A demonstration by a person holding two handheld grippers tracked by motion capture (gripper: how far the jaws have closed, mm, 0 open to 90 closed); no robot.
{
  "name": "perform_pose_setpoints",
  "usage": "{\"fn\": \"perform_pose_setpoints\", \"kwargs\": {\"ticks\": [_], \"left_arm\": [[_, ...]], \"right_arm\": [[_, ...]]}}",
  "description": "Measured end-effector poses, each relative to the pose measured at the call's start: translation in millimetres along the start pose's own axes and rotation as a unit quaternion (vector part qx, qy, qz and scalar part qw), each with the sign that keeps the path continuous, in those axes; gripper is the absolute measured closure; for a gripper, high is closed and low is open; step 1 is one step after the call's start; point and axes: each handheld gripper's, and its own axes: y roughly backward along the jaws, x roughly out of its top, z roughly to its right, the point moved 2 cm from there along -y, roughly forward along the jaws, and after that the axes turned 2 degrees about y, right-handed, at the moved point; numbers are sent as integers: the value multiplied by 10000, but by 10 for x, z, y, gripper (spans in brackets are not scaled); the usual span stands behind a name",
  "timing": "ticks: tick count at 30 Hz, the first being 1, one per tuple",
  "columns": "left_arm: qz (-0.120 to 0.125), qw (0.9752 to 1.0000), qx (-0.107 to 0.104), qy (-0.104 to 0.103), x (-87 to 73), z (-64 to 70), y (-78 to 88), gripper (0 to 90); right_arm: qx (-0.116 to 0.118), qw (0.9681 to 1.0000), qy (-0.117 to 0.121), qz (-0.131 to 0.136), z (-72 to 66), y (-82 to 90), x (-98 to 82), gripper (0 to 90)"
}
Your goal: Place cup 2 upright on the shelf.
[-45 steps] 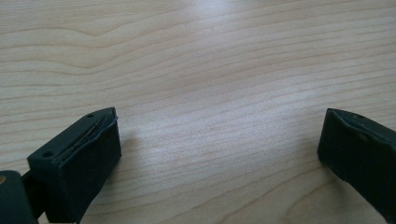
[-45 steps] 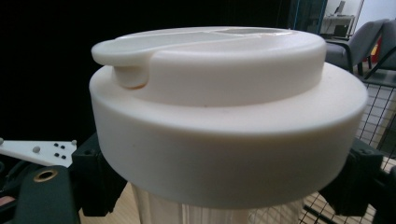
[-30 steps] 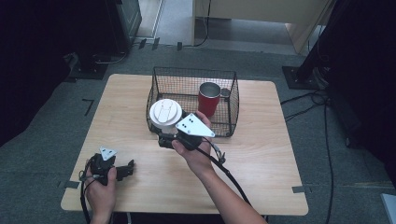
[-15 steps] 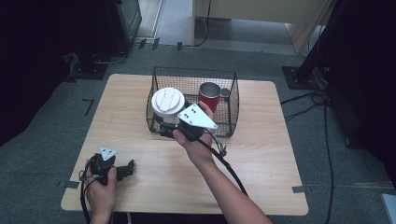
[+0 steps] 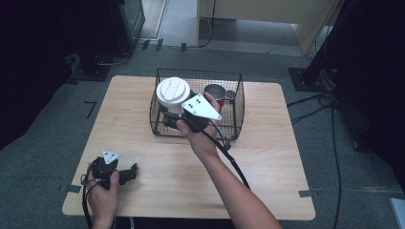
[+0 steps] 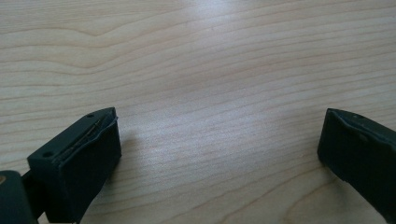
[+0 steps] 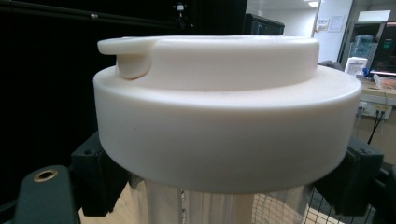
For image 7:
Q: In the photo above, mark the clear cup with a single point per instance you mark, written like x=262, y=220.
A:
x=214, y=208

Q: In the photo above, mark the small wall notice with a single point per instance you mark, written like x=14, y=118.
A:
x=323, y=24

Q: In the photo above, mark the white cup lid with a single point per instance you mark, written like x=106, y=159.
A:
x=224, y=124

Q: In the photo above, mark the monitor with lit screen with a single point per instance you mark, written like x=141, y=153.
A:
x=386, y=49

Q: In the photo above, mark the black curtain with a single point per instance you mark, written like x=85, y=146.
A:
x=46, y=77

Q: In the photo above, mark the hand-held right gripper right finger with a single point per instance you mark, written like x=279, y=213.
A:
x=351, y=180

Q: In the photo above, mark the black monitor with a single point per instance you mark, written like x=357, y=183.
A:
x=263, y=26

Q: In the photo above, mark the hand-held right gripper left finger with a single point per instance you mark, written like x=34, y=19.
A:
x=93, y=177

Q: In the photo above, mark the orange plastic bag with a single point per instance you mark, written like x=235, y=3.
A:
x=386, y=82

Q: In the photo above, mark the white power strip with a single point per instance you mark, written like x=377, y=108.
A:
x=375, y=109

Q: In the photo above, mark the white appliance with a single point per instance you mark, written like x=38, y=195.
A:
x=355, y=67

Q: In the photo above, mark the wooden desk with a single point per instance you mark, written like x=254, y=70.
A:
x=378, y=93

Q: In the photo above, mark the small camera on stand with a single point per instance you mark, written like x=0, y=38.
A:
x=180, y=9

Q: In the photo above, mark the white paper sheet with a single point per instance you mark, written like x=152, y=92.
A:
x=335, y=23

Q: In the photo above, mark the black metal bar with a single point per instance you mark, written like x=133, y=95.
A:
x=77, y=14

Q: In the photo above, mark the blue water bottle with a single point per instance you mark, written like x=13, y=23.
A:
x=363, y=46

